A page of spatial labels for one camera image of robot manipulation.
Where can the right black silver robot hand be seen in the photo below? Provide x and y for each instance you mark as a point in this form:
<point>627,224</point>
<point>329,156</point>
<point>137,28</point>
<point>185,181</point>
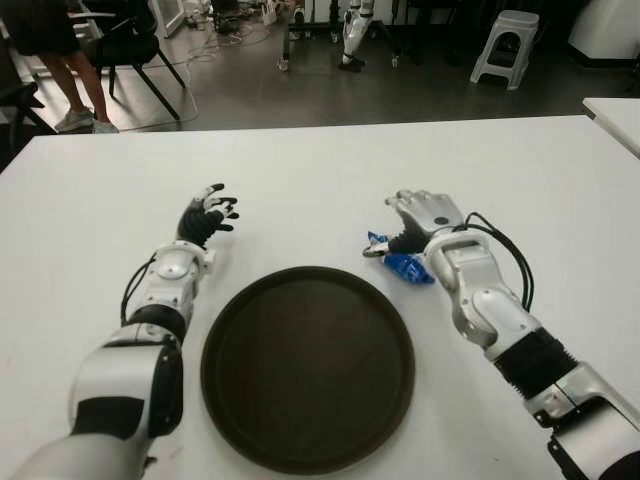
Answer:
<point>430,210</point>

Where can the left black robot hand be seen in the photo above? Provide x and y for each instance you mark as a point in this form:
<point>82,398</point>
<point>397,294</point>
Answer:
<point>195,225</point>

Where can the blue Oreo cookie package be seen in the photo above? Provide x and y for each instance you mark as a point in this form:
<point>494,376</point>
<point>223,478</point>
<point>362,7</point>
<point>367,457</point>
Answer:
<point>407,265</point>

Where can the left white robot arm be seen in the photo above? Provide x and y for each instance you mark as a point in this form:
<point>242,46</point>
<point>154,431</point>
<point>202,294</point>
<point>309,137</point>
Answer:
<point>120,380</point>

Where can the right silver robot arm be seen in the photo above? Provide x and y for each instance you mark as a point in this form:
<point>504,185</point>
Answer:
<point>480,300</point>

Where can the round dark brown tray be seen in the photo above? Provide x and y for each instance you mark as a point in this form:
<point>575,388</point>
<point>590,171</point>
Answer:
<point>307,370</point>

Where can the person in black shorts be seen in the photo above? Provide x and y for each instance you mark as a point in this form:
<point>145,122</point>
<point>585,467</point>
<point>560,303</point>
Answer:
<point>75,85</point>

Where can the black chair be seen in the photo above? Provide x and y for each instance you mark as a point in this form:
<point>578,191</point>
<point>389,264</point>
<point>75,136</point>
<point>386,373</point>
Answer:
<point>125,50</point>

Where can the white humanoid robot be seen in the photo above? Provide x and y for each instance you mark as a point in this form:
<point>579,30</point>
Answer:
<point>352,30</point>

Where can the white framed panel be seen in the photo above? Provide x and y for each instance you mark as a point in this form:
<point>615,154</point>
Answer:
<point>166,30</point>

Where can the white plastic stool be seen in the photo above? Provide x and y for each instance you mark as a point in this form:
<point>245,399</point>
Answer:
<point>517,20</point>

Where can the white side table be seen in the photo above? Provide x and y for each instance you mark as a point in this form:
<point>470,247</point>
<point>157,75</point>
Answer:
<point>620,120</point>

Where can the white slotted crate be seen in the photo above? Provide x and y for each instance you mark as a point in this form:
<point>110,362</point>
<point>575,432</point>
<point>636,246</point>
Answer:
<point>271,14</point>

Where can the white cabinet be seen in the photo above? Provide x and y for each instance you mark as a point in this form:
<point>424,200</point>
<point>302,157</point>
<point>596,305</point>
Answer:
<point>605,30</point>

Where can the black chair frame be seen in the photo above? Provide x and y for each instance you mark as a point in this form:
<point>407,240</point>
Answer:
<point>20,97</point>

